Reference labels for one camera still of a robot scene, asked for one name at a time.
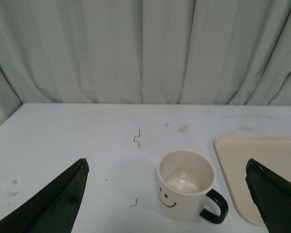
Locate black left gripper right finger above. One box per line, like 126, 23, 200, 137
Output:
245, 159, 291, 233

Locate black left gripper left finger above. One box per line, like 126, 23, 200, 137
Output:
0, 158, 89, 233

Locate white smiley mug black handle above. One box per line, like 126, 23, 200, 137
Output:
157, 150, 228, 224

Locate beige plastic tray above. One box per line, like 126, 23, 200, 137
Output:
214, 136, 291, 227

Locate grey-white curtain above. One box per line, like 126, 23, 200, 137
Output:
0, 0, 291, 125

